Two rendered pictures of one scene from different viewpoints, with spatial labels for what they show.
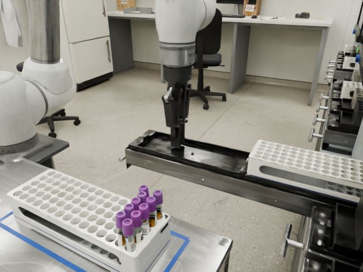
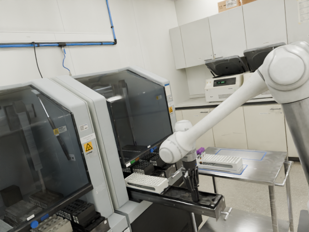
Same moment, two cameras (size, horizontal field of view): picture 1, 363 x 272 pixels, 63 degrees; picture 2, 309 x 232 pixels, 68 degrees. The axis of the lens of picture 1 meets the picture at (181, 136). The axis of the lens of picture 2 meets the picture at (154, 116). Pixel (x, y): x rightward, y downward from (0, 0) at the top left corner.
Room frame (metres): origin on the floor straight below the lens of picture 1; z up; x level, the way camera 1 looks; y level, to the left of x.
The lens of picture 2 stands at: (1.90, 0.11, 1.52)
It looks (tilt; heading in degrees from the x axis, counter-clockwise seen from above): 11 degrees down; 192
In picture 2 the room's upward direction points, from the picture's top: 11 degrees counter-clockwise
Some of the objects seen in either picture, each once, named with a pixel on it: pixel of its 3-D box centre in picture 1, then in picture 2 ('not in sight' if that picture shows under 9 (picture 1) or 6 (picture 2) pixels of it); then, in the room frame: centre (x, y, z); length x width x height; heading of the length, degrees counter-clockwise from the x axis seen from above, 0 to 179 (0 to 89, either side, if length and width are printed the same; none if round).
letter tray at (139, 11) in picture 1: (138, 10); not in sight; (4.43, 0.60, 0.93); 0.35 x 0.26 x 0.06; 157
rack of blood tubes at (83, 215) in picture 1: (86, 217); (218, 162); (0.40, 0.17, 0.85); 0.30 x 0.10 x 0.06; 61
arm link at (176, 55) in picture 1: (177, 53); (188, 154); (0.75, 0.01, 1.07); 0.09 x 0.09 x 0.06
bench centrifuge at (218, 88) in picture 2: not in sight; (227, 78); (-1.89, 0.58, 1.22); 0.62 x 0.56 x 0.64; 151
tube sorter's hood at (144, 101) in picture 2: not in sight; (120, 111); (0.22, -0.50, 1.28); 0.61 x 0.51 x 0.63; 153
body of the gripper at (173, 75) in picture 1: (177, 81); (190, 167); (0.75, 0.01, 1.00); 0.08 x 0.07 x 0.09; 153
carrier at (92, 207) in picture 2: (358, 114); (85, 214); (0.89, -0.58, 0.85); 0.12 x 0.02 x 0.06; 153
